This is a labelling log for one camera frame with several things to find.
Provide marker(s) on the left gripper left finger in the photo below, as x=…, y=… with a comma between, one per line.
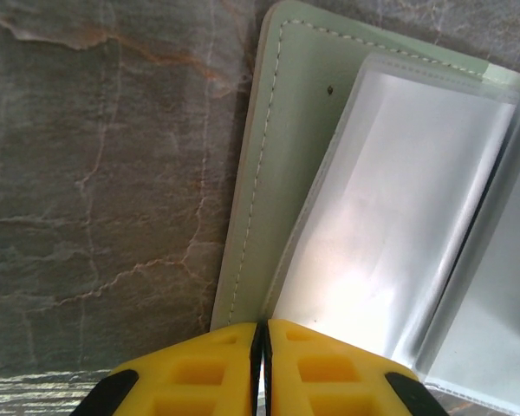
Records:
x=190, y=381

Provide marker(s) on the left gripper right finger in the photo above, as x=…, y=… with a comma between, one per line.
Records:
x=329, y=381

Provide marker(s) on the pale green card holder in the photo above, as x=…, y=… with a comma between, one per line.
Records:
x=294, y=130

